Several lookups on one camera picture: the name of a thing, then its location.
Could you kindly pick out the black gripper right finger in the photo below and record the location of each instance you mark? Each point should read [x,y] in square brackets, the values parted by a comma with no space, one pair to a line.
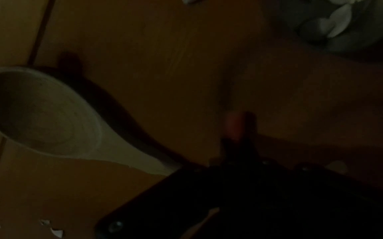
[251,141]

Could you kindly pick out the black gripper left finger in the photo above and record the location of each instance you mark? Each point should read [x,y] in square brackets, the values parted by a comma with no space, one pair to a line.
[231,153]

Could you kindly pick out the wooden spoon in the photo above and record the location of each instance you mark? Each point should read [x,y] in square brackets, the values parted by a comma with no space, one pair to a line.
[45,114]

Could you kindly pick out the small glass cup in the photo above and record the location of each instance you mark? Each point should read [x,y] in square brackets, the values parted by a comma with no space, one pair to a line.
[332,27]

